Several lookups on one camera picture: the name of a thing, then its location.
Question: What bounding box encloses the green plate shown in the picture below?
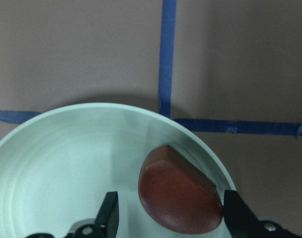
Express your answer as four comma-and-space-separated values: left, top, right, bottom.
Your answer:
0, 103, 235, 238

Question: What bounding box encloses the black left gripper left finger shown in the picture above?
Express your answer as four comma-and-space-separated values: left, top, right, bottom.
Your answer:
94, 191, 119, 238

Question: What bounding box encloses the brown bun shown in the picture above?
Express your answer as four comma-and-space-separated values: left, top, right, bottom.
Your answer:
138, 145, 223, 235

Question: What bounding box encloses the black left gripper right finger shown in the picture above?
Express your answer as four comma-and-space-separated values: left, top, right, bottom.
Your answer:
224, 190, 259, 238

